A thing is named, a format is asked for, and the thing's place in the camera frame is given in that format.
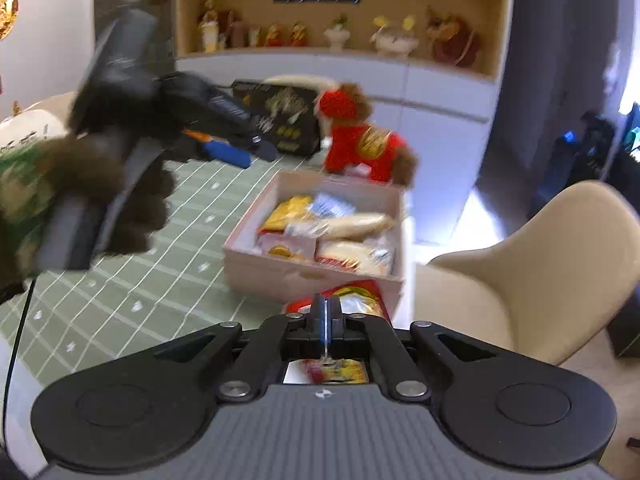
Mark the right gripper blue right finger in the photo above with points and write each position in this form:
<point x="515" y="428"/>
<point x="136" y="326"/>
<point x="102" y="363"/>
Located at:
<point x="372" y="340"/>

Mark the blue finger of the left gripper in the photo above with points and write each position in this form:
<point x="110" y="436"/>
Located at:
<point x="226" y="153"/>

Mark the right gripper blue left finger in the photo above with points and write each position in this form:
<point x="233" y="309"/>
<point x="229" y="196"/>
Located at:
<point x="262" y="356"/>

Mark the large red snack pouch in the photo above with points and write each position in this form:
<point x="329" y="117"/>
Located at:
<point x="361" y="296"/>

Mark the rice cracker snack bag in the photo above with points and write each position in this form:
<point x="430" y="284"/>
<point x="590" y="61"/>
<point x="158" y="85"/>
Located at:
<point x="360" y="258"/>

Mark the gold foil snack packet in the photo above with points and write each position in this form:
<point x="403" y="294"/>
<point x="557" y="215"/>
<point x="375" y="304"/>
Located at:
<point x="296" y="208"/>

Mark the oat bar clear wrapper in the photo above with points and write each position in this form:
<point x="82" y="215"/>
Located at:
<point x="354" y="227"/>

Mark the red quail eggs packet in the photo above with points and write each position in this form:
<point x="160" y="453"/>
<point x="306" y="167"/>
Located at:
<point x="299" y="248"/>

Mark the blue pink candy packet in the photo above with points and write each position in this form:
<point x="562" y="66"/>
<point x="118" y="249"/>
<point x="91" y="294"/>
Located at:
<point x="326" y="205"/>

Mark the brown gloved left hand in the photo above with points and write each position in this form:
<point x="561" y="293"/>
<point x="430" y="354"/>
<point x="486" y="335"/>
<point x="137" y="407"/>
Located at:
<point x="35" y="175"/>

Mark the black plum gift bag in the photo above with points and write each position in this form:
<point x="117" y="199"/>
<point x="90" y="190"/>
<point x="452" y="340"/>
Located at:
<point x="286" y="114"/>

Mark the pink cardboard box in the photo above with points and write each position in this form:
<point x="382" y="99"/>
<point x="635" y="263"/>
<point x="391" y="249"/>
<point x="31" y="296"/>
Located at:
<point x="248" y="270"/>

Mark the red plush horse toy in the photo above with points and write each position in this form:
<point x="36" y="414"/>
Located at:
<point x="360" y="147"/>

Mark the white flower vase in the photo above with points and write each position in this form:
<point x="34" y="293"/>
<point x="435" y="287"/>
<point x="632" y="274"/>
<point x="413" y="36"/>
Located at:
<point x="337" y="33"/>

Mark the beige chair right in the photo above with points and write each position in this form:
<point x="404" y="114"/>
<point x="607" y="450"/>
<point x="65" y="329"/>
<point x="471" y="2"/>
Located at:
<point x="550" y="287"/>

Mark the white rabbit figurine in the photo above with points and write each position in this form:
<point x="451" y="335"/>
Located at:
<point x="395" y="39"/>

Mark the green grid tablecloth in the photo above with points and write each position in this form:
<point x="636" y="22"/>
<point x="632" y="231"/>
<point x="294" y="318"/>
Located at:
<point x="127" y="304"/>

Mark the wooden display shelf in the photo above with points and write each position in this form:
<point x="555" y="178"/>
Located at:
<point x="298" y="24"/>

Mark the red gold wall ornament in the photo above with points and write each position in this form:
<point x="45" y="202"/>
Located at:
<point x="453" y="41"/>

